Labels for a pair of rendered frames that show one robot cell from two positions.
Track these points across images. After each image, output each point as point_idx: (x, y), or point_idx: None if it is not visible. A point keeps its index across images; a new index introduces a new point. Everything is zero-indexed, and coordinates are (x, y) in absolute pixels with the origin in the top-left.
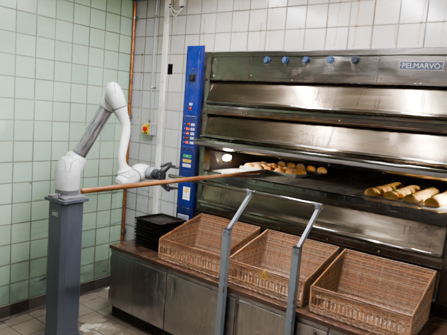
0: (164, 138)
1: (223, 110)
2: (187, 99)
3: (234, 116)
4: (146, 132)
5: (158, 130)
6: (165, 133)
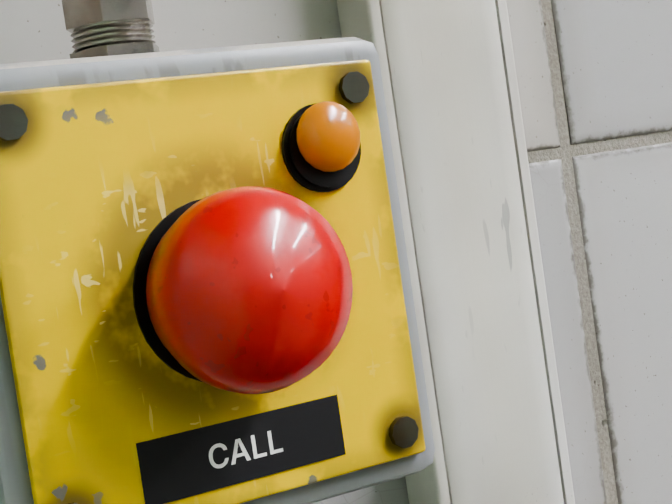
0: (594, 418)
1: None
2: None
3: None
4: (266, 436)
5: (455, 252)
6: (605, 270)
